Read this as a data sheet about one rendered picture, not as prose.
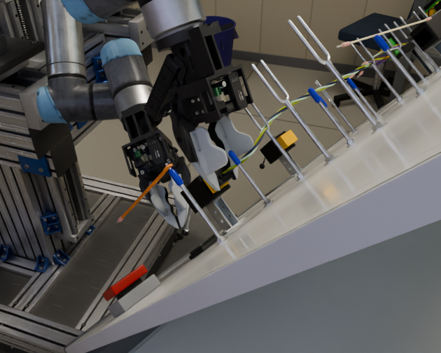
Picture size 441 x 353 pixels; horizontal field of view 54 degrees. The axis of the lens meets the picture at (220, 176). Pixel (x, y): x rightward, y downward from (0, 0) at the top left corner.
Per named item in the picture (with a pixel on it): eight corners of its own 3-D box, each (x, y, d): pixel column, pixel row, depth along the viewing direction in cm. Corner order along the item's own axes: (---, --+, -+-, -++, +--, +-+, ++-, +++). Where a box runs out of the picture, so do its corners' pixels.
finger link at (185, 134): (189, 164, 57) (172, 98, 56) (181, 165, 58) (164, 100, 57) (213, 155, 60) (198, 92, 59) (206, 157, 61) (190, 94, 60)
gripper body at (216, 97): (220, 125, 53) (185, 26, 50) (176, 134, 59) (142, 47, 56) (257, 106, 58) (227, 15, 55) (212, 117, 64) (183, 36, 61)
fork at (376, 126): (381, 129, 42) (292, 14, 43) (367, 137, 44) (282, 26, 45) (390, 120, 43) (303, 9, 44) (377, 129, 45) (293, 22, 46)
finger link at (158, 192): (153, 231, 69) (137, 179, 72) (166, 235, 75) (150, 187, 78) (171, 224, 69) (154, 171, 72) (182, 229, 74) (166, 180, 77)
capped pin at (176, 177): (220, 242, 49) (164, 165, 50) (229, 236, 48) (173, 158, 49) (215, 247, 48) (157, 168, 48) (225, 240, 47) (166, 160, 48)
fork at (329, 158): (332, 161, 48) (254, 59, 49) (321, 168, 49) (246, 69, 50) (341, 153, 49) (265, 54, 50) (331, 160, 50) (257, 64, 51)
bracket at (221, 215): (237, 223, 68) (218, 197, 68) (246, 217, 66) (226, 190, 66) (218, 238, 64) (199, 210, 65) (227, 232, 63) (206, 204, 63)
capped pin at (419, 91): (414, 99, 50) (368, 40, 51) (418, 96, 51) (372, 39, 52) (426, 91, 49) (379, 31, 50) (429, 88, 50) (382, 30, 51)
